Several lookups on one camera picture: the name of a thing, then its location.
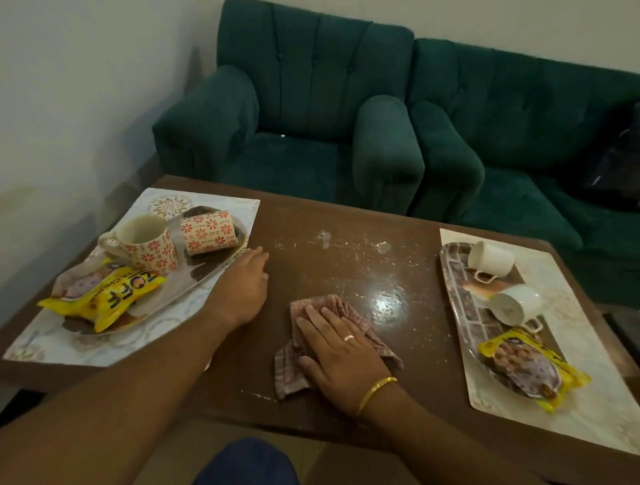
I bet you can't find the dark cushion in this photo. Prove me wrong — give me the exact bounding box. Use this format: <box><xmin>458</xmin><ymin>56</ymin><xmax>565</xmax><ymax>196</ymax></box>
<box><xmin>581</xmin><ymin>102</ymin><xmax>640</xmax><ymax>207</ymax></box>

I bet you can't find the red flower patterned mug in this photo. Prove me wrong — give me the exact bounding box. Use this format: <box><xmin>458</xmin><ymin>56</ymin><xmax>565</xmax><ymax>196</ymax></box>
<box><xmin>179</xmin><ymin>210</ymin><xmax>240</xmax><ymax>257</ymax></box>
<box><xmin>97</xmin><ymin>214</ymin><xmax>180</xmax><ymax>276</ymax></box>

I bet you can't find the gold bangle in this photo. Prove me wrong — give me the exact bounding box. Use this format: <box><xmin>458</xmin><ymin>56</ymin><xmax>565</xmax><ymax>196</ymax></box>
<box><xmin>356</xmin><ymin>377</ymin><xmax>399</xmax><ymax>416</ymax></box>

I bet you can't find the patterned placemat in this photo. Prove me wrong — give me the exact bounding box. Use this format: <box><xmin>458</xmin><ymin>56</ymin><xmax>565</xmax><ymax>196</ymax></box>
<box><xmin>2</xmin><ymin>187</ymin><xmax>261</xmax><ymax>369</ymax></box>
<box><xmin>439</xmin><ymin>228</ymin><xmax>640</xmax><ymax>456</ymax></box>

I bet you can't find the person's right hand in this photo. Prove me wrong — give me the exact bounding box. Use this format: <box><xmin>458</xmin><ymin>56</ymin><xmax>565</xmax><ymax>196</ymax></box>
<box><xmin>296</xmin><ymin>306</ymin><xmax>397</xmax><ymax>416</ymax></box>

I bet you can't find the patterned oblong serving tray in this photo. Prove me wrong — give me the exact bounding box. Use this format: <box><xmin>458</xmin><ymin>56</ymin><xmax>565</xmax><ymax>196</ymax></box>
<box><xmin>439</xmin><ymin>242</ymin><xmax>567</xmax><ymax>401</ymax></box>
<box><xmin>50</xmin><ymin>205</ymin><xmax>249</xmax><ymax>336</ymax></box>

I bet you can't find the white cup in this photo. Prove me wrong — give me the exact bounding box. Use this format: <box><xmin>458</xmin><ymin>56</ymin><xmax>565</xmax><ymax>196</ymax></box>
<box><xmin>467</xmin><ymin>241</ymin><xmax>516</xmax><ymax>285</ymax></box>
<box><xmin>488</xmin><ymin>284</ymin><xmax>546</xmax><ymax>333</ymax></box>

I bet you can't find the green velvet sofa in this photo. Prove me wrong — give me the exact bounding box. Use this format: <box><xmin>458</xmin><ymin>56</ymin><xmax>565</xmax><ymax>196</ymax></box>
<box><xmin>405</xmin><ymin>37</ymin><xmax>640</xmax><ymax>308</ymax></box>

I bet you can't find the person's blue trouser leg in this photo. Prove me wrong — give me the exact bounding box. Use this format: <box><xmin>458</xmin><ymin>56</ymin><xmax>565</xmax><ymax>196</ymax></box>
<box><xmin>192</xmin><ymin>438</ymin><xmax>301</xmax><ymax>485</ymax></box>

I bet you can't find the yellow snack packet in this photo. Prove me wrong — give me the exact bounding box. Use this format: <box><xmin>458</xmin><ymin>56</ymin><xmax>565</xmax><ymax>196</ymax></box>
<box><xmin>477</xmin><ymin>328</ymin><xmax>592</xmax><ymax>415</ymax></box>
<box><xmin>36</xmin><ymin>257</ymin><xmax>168</xmax><ymax>334</ymax></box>

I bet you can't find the person's right forearm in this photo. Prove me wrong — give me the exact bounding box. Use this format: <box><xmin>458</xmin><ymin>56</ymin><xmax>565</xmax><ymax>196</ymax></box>
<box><xmin>357</xmin><ymin>380</ymin><xmax>547</xmax><ymax>485</ymax></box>

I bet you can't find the person's left hand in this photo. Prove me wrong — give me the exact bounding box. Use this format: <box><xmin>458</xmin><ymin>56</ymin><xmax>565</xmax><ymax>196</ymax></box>
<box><xmin>202</xmin><ymin>246</ymin><xmax>271</xmax><ymax>331</ymax></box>

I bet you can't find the person's left forearm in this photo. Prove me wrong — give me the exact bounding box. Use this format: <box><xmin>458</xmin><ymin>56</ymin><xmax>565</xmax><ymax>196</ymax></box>
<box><xmin>0</xmin><ymin>306</ymin><xmax>236</xmax><ymax>485</ymax></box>

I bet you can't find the green velvet armchair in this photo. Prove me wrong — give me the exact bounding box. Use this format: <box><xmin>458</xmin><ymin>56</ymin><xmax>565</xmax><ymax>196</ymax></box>
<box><xmin>152</xmin><ymin>0</ymin><xmax>426</xmax><ymax>216</ymax></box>

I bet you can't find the pink checked cleaning cloth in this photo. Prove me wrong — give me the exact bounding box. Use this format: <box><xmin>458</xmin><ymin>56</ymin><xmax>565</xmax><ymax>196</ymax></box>
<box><xmin>273</xmin><ymin>295</ymin><xmax>404</xmax><ymax>401</ymax></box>

